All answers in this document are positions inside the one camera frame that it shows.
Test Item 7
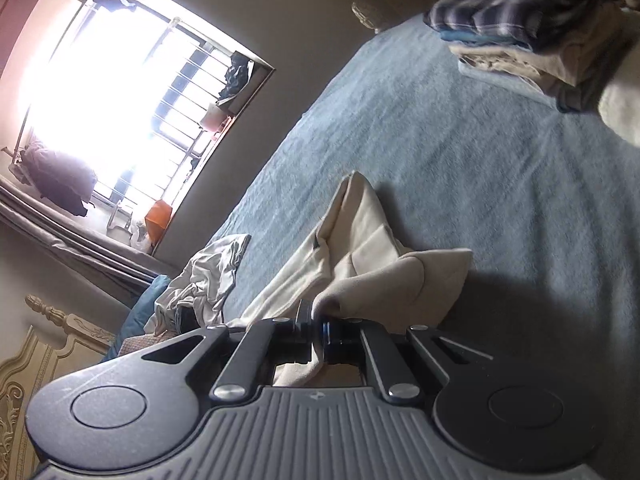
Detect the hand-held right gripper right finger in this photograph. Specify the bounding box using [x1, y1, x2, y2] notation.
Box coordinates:
[322, 317, 493, 404]

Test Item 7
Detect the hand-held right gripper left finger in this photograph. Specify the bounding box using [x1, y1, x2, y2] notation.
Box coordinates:
[141, 300, 313, 402]

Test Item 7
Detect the beige zip jacket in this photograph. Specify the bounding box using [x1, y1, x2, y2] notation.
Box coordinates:
[227, 170, 474, 387]

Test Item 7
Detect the dark clothes bundle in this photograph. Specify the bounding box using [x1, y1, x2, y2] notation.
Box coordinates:
[219, 52, 251, 101]

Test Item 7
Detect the white sweatshirt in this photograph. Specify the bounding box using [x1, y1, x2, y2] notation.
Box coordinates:
[145, 234, 252, 336]

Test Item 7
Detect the black garment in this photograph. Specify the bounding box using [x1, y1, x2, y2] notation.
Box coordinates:
[175, 305, 201, 333]

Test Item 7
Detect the teal pillow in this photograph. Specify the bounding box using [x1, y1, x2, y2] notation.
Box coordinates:
[100, 275, 171, 362]

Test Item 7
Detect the pink houndstooth garment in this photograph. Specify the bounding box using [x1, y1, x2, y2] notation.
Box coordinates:
[117, 334, 166, 357]

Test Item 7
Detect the orange bag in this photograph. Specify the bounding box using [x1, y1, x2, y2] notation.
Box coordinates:
[145, 200, 173, 243]

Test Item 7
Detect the white plastic bag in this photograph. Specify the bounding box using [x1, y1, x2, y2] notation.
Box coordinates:
[129, 222, 153, 253]

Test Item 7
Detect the grey-blue bed blanket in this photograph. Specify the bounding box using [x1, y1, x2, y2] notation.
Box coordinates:
[200, 10, 640, 480]

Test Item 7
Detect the pink and white pot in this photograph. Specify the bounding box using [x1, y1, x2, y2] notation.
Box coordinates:
[200, 102, 226, 131]

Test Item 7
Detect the grey curtain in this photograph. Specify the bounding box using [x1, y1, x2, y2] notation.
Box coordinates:
[0, 180, 181, 306]

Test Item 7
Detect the cardboard box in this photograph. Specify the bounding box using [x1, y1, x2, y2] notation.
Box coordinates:
[215, 57, 276, 117]

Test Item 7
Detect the window security grille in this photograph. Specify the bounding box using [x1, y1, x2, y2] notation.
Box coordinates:
[15, 0, 261, 221]

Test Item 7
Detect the cream carved headboard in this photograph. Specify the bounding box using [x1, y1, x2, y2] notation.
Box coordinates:
[0, 295, 119, 480]

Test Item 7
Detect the hanging dark clothing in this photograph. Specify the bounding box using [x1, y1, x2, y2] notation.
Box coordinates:
[20, 137, 98, 216]

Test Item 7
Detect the white metal rack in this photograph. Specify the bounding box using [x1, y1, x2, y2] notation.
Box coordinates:
[351, 1, 388, 33]

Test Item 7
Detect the cream folded garment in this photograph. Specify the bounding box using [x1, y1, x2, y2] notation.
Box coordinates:
[597, 52, 640, 149]

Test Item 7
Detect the blue plaid shirt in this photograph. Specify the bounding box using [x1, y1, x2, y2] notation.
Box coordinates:
[424, 0, 633, 52]

